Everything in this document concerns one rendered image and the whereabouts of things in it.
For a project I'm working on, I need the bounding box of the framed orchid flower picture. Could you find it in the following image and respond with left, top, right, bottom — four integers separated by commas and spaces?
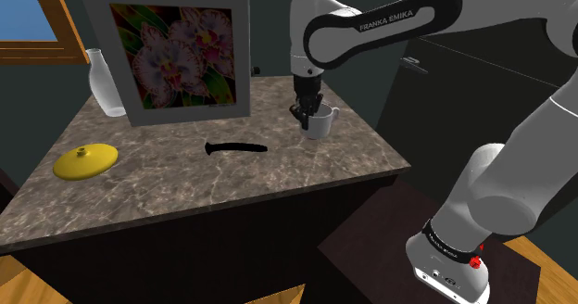
74, 0, 252, 129

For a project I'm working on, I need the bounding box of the wooden framed window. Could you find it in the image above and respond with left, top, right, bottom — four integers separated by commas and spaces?
0, 0, 91, 67

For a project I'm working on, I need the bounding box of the white glass bottle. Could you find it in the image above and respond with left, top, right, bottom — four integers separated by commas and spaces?
84, 47, 128, 119

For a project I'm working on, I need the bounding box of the yellow round lid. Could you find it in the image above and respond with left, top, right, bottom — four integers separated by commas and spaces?
52, 143, 119, 183

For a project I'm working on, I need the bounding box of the black elongated tool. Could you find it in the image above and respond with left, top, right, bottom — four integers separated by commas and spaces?
204, 141, 270, 157

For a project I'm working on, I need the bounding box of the dark robot stand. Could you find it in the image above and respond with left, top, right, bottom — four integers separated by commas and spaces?
317, 176, 543, 304

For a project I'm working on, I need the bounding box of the dark cabinet with marble top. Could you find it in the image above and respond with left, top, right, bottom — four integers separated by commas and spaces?
0, 74, 412, 304

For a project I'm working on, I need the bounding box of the white mug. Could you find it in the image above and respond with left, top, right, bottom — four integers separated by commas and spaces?
299, 103, 341, 141

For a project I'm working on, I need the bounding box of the dark door with handle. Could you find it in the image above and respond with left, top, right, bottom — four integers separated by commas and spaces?
374, 20, 578, 207

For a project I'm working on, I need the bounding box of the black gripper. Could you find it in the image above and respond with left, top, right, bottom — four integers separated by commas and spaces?
288, 73, 324, 131

